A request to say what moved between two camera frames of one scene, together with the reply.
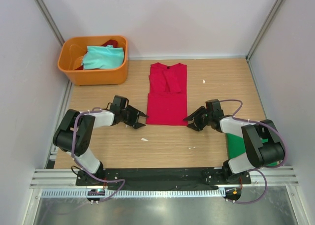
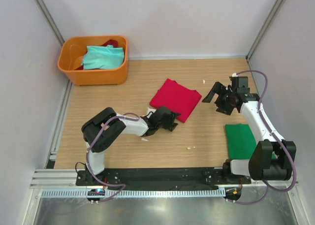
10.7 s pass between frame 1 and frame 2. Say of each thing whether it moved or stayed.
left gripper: moved
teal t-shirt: stayed
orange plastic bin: stayed
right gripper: moved
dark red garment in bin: stayed
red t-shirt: moved
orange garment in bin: stayed
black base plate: stayed
